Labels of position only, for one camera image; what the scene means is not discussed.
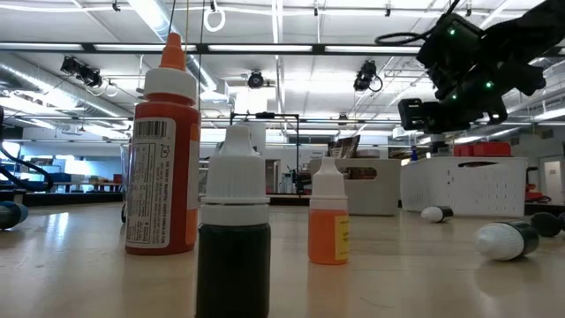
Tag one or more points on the white perforated basket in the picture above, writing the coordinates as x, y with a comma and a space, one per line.
463, 190

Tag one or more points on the grey plastic bin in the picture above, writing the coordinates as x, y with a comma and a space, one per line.
375, 199

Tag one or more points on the small orange dropper bottle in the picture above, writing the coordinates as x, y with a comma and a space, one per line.
326, 234

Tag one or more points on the amber brown bottle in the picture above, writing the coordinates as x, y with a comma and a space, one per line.
346, 148

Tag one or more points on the small dark dropper bottle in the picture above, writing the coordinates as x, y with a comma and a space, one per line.
434, 214
499, 242
547, 224

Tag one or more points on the red storage crate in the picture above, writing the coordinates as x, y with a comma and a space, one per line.
481, 149

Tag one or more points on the blue-capped colouring bottle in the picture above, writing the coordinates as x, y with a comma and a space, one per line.
414, 154

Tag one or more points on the black ceiling camera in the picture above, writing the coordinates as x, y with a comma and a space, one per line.
255, 80
365, 77
81, 73

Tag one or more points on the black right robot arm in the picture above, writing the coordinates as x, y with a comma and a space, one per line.
521, 44

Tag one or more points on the small black dropper bottle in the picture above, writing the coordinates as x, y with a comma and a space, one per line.
234, 265

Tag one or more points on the black background machine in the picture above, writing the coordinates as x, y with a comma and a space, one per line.
296, 180

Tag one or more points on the dark tube with blue cap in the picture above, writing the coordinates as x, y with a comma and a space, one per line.
11, 215

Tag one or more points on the red squeeze bottle white cap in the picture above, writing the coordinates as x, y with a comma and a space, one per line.
176, 176

